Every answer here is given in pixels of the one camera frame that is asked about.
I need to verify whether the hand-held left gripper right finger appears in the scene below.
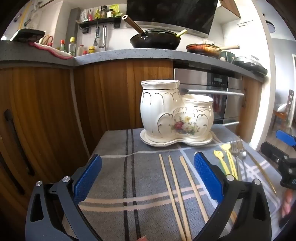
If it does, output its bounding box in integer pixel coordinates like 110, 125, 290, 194
192, 152, 281, 241

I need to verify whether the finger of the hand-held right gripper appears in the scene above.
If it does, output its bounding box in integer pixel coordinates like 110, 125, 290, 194
260, 142, 289, 168
276, 130, 296, 147

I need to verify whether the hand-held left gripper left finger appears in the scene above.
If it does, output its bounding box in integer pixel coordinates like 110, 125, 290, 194
25, 154, 103, 241

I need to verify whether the wooden chopstick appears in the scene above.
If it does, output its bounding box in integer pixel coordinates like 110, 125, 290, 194
168, 155, 192, 241
159, 154, 186, 241
179, 156, 210, 223

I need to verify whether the gold-handled utensil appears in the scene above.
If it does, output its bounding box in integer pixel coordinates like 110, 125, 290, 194
245, 149, 278, 197

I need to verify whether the silver metal spoon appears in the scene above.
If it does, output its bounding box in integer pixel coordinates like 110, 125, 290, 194
238, 151, 249, 182

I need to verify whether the silver metal fork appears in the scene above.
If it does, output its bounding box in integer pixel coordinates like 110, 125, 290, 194
230, 138, 241, 179

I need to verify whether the white floral ceramic utensil holder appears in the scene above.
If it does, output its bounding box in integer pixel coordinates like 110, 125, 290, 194
140, 79, 214, 142

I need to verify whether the person's right hand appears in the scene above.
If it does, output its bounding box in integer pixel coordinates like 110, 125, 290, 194
280, 189, 296, 219

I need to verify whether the wooden chair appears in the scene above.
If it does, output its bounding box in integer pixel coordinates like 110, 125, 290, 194
273, 89, 295, 128

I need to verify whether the white ceramic holder tray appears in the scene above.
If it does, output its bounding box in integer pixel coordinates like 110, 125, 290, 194
140, 128, 213, 148

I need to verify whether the narrow wooden cabinet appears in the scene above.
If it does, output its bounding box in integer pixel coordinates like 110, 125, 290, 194
238, 76, 263, 142

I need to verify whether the grey checked cloth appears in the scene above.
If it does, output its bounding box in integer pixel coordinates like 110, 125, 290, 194
61, 124, 287, 241

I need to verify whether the black pot with lid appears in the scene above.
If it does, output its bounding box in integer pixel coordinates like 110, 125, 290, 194
232, 55, 268, 76

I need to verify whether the stainless steel oven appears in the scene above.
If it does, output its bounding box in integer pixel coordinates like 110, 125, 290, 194
173, 67, 245, 127

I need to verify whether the round ceiling lamp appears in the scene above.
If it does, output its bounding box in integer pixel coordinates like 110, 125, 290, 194
265, 20, 276, 33

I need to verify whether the red and white cloth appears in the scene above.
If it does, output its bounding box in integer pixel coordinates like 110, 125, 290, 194
29, 42, 74, 60

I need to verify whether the yellow-cap oil bottle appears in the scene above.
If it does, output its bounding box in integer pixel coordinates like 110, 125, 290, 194
68, 37, 77, 57

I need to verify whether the hanging metal ladle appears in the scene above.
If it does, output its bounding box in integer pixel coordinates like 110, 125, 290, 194
99, 24, 107, 49

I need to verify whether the hanging metal spatula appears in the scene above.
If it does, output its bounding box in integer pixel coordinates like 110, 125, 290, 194
93, 25, 100, 47

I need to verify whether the black wok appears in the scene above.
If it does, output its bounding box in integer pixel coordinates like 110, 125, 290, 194
121, 14, 181, 50

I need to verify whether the row of seasoning bottles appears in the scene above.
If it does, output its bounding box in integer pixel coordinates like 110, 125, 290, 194
80, 5, 123, 23

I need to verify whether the black range hood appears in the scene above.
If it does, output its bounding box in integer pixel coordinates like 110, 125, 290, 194
126, 0, 219, 39

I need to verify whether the black cabinet handle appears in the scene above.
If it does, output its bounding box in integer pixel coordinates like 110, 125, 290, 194
4, 110, 36, 177

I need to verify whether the long steel oven handle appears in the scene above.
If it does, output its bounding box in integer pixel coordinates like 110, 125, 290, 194
180, 88, 245, 96

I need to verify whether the frying pan with wooden handle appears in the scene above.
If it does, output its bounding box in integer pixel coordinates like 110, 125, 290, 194
186, 43, 241, 59

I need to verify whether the wooden wall cabinet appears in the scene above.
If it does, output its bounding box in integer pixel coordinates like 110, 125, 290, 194
220, 0, 242, 18

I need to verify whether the black wall shelf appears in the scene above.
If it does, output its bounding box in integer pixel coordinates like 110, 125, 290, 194
77, 17, 122, 34

